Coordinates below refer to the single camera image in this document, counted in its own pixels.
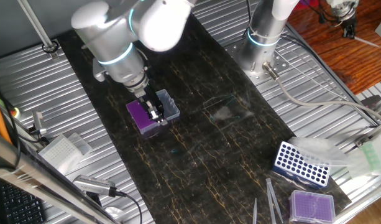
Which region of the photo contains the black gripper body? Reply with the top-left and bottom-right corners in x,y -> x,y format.
139,84 -> 162,110

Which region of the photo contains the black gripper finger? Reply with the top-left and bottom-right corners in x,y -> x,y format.
145,104 -> 162,126
154,98 -> 168,124

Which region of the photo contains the open purple pipette tip box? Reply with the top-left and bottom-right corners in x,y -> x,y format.
126,88 -> 181,135

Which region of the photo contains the white pipette tip box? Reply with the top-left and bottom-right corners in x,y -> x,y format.
38,133 -> 93,175

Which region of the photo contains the closed purple pipette tip box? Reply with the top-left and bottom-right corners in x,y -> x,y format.
288,189 -> 336,224

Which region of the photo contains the green pipette tip box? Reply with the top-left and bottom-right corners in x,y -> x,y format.
353,132 -> 381,177

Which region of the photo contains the black marble pattern mat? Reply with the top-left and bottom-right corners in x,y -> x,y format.
57,14 -> 352,224

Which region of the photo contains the white round object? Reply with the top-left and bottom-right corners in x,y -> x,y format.
103,205 -> 126,222

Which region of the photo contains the small grey sensor stand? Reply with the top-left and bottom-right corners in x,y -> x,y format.
29,111 -> 48,137

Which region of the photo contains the blue white tube rack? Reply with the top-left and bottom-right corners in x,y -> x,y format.
272,141 -> 331,190

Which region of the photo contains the grey metal stand pole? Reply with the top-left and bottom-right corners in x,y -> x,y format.
17,0 -> 60,60

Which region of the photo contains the black keyboard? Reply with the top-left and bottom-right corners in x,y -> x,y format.
0,182 -> 47,224

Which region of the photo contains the small black box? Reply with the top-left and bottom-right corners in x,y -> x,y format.
360,94 -> 381,109

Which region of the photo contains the white stick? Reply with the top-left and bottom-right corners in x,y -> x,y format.
354,35 -> 381,49

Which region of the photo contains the silver ribbed camera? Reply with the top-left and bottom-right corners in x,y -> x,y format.
72,174 -> 118,197

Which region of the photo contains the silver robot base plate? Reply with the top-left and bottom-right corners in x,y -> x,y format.
223,39 -> 290,87

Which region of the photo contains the black camera cable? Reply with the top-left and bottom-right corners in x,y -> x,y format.
114,190 -> 144,224

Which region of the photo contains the thick grey robot cable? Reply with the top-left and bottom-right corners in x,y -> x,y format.
262,61 -> 381,124

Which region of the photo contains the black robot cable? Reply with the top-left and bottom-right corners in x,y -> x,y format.
244,0 -> 255,40

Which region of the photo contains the aluminium frame bar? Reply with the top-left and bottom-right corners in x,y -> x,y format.
0,129 -> 118,224

